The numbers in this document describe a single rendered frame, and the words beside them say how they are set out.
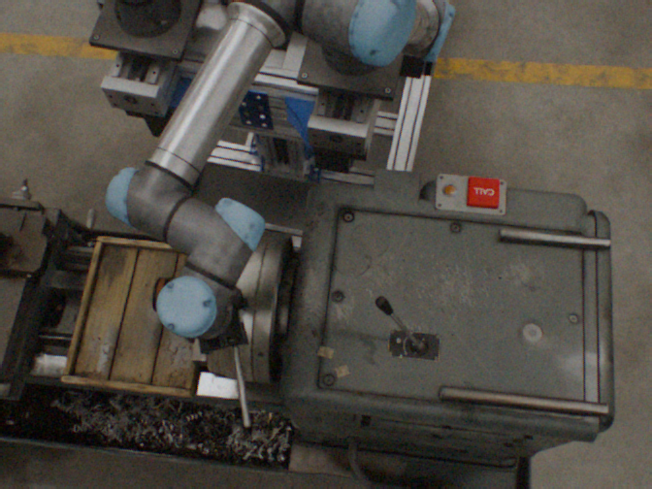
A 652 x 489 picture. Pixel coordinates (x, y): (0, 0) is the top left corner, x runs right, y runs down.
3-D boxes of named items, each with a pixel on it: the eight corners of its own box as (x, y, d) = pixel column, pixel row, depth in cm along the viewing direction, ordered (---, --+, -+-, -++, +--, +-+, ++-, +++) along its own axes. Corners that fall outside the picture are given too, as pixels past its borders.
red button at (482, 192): (498, 182, 138) (500, 179, 136) (497, 211, 136) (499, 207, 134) (467, 179, 139) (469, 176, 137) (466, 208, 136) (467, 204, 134)
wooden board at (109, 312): (220, 253, 175) (217, 247, 171) (193, 399, 163) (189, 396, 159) (103, 241, 177) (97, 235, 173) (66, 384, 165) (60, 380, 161)
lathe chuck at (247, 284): (283, 245, 166) (266, 217, 135) (267, 380, 161) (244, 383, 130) (246, 242, 166) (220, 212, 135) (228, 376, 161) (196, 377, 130)
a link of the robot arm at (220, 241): (193, 179, 96) (153, 249, 94) (265, 213, 93) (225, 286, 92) (209, 195, 103) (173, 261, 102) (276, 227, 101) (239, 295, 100)
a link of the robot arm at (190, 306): (225, 286, 90) (193, 346, 89) (240, 295, 101) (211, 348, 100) (173, 259, 91) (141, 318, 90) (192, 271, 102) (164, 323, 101)
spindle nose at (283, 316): (307, 268, 159) (299, 252, 139) (295, 360, 156) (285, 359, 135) (293, 266, 160) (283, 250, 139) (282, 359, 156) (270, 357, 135)
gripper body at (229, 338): (207, 355, 116) (189, 353, 105) (196, 305, 118) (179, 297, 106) (251, 344, 116) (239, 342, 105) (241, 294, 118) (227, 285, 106)
